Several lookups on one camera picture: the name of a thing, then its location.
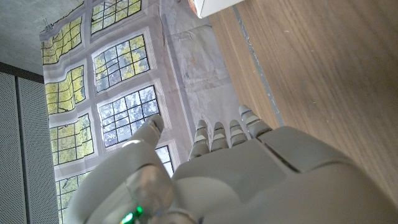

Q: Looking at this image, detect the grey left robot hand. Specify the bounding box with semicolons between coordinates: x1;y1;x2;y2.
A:
63;104;398;224

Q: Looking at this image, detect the colourful printed cardboard box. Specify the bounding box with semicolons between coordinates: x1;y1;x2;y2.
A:
188;0;246;19

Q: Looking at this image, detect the printed window backdrop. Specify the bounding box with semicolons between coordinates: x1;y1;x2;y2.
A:
39;0;249;224

